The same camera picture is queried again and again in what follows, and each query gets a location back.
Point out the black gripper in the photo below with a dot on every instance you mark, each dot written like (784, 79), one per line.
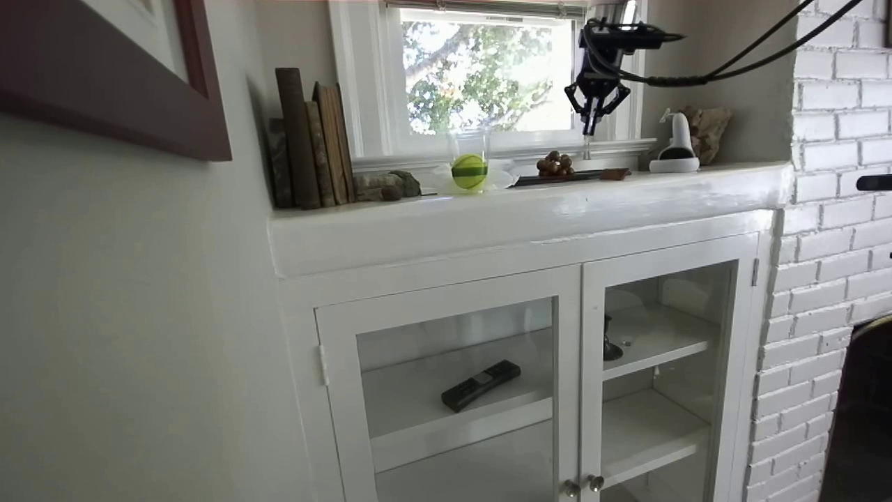
(599, 91)

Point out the red framed picture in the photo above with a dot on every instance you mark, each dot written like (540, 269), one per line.
(69, 65)

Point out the window with white frame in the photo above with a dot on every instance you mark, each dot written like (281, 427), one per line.
(418, 74)

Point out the white brick fireplace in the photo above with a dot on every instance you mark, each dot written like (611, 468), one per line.
(832, 266)

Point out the left glass cabinet door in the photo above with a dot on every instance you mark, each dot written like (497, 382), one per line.
(386, 362)

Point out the row of old books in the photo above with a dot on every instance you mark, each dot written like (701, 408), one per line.
(309, 145)

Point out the brown wooden bead cluster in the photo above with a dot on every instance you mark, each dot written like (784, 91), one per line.
(556, 166)

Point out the green tennis ball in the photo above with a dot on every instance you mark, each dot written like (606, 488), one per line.
(469, 171)

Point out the grey rock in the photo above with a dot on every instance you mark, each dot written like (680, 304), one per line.
(388, 185)

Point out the small dark object on shelf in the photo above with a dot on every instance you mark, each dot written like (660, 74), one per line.
(610, 347)

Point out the black remote control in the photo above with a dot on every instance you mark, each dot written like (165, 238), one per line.
(478, 386)

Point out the dark flat tray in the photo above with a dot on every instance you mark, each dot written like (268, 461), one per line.
(611, 174)

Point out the right glass cabinet door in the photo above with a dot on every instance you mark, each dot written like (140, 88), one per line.
(668, 420)

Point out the white built-in cabinet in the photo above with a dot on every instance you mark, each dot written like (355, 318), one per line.
(351, 255)

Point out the clear glass cup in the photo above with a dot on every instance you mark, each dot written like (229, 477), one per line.
(469, 141)

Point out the glass cabinet door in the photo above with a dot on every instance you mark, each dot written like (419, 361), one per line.
(386, 362)
(668, 420)

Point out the beige coral piece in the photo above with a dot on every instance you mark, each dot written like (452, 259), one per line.
(709, 125)

